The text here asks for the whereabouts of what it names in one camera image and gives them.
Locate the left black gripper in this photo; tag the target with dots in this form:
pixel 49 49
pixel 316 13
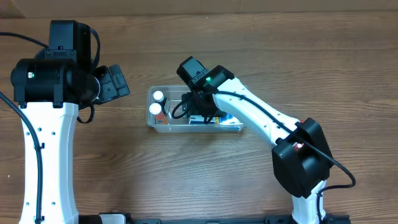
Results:
pixel 115 83

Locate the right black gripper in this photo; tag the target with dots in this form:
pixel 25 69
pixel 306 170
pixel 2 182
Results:
pixel 196 106

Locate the white blue medicine box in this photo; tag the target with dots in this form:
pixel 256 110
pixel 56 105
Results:
pixel 198 119

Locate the blue yellow VapoDrops box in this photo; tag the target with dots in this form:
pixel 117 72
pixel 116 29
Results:
pixel 228 119

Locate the black bottle white cap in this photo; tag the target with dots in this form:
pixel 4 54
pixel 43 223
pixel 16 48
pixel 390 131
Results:
pixel 162 100

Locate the orange bottle white cap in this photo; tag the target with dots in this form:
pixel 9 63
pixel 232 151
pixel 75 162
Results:
pixel 156 110

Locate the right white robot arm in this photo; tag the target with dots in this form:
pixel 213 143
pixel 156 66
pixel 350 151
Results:
pixel 300 154

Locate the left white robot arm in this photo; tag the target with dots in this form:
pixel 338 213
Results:
pixel 49 91

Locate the clear plastic container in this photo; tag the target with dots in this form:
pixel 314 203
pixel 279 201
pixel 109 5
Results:
pixel 173 93

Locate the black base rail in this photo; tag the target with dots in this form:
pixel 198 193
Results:
pixel 214 219

